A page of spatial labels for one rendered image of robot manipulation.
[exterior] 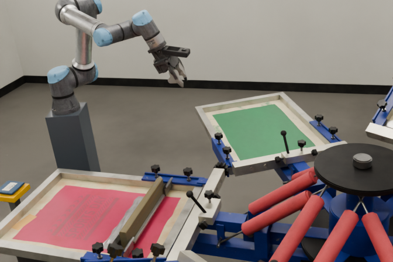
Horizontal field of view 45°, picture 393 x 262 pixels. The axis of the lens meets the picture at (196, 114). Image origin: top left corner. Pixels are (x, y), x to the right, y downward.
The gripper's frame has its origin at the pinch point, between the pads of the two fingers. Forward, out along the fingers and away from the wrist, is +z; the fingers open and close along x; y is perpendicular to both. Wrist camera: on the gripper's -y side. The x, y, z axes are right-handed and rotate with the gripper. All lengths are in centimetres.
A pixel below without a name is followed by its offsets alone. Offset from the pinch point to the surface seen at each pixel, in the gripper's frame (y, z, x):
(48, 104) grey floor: 349, 67, -233
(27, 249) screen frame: 54, 14, 75
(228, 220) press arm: -15, 41, 47
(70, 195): 65, 21, 36
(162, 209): 20, 38, 36
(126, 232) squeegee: 16, 24, 63
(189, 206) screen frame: 7, 40, 36
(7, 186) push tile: 97, 7, 37
